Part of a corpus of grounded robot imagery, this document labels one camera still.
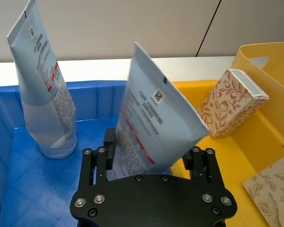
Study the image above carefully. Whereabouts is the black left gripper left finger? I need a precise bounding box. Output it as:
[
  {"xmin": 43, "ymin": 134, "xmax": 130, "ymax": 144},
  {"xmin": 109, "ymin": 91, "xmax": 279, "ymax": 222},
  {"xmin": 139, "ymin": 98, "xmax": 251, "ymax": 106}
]
[{"xmin": 70, "ymin": 128, "xmax": 117, "ymax": 210}]

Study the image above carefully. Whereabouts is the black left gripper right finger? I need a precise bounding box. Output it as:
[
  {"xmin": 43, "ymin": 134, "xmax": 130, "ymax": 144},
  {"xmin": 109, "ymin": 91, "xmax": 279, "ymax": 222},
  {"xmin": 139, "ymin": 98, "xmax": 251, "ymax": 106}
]
[{"xmin": 182, "ymin": 146, "xmax": 237, "ymax": 211}]

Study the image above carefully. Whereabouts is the pale blue cosmetic tube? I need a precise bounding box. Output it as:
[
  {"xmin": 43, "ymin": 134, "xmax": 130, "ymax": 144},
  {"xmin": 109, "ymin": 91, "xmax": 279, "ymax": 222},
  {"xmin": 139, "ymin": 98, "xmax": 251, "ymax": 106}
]
[
  {"xmin": 6, "ymin": 0, "xmax": 78, "ymax": 159},
  {"xmin": 106, "ymin": 42, "xmax": 210, "ymax": 182}
]

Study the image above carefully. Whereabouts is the yellow plastic bin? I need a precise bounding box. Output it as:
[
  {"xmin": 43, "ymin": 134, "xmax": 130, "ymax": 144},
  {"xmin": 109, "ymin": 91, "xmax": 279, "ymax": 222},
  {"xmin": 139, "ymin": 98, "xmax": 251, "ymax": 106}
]
[{"xmin": 168, "ymin": 79, "xmax": 284, "ymax": 227}]

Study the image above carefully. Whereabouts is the blue plastic bin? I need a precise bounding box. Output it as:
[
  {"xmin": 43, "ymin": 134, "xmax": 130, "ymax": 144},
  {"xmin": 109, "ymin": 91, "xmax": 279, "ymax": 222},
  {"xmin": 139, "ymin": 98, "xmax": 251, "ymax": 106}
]
[{"xmin": 0, "ymin": 80, "xmax": 173, "ymax": 227}]

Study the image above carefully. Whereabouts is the brown box with black flowers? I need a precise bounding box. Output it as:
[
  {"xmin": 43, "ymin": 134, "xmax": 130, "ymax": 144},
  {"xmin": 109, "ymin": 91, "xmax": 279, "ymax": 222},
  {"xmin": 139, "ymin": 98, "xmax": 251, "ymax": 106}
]
[{"xmin": 242, "ymin": 152, "xmax": 284, "ymax": 227}]

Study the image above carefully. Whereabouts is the cream box with red flowers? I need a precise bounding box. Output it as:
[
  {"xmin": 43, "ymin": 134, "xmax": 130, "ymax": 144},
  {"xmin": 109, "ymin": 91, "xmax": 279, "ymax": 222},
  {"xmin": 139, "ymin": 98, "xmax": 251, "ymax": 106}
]
[{"xmin": 196, "ymin": 69, "xmax": 270, "ymax": 139}]

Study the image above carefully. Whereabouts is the yellow basket with handle hole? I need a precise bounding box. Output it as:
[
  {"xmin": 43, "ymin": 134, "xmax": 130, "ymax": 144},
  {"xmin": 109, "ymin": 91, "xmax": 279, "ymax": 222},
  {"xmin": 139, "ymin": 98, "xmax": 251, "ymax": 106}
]
[{"xmin": 231, "ymin": 42, "xmax": 284, "ymax": 152}]

